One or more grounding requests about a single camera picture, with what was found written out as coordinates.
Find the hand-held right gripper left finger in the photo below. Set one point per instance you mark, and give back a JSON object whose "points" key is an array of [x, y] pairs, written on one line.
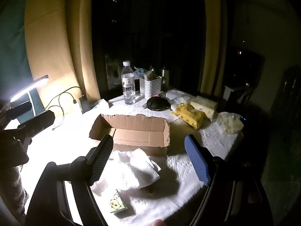
{"points": [[101, 162]]}

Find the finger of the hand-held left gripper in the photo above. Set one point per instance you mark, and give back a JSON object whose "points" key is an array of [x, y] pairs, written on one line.
{"points": [[20, 109], [38, 121]]}

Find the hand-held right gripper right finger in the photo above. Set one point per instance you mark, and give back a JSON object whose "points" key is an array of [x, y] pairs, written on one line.
{"points": [[197, 162]]}

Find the brown cardboard box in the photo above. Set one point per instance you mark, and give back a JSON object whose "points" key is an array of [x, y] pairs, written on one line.
{"points": [[138, 131]]}

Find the person's left forearm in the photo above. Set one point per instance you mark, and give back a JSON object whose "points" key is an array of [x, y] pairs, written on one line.
{"points": [[14, 188]]}

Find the person's right hand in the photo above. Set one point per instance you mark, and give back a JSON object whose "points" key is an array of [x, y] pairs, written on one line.
{"points": [[158, 222]]}

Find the white desk lamp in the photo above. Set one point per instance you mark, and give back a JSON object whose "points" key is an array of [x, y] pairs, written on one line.
{"points": [[30, 84]]}

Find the black charger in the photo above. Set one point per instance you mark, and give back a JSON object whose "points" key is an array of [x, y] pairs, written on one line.
{"points": [[84, 102]]}

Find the clear plastic bag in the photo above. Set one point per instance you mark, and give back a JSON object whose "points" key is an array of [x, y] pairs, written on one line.
{"points": [[230, 123]]}

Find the pale yellow tissue pack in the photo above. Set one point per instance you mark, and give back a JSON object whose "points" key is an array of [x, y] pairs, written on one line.
{"points": [[204, 106]]}

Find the pale folded cloth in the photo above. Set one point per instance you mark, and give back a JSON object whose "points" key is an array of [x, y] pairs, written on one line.
{"points": [[177, 97]]}

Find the yellow curtain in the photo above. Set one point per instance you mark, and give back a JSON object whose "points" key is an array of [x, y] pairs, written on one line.
{"points": [[211, 40], [54, 40]]}

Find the dark chair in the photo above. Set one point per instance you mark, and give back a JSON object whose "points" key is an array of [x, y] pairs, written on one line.
{"points": [[235, 93]]}

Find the clear water bottle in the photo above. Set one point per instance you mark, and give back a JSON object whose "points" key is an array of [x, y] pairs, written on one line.
{"points": [[128, 87]]}

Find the white perforated basket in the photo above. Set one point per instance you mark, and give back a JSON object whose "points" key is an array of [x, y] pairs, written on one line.
{"points": [[150, 88]]}

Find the metal flask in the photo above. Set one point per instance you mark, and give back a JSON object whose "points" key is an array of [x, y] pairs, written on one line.
{"points": [[165, 75]]}

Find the blue plastic bag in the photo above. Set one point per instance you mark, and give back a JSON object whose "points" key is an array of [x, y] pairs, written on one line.
{"points": [[140, 71]]}

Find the brown paper packet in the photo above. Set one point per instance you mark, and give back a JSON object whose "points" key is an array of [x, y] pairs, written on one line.
{"points": [[149, 74]]}

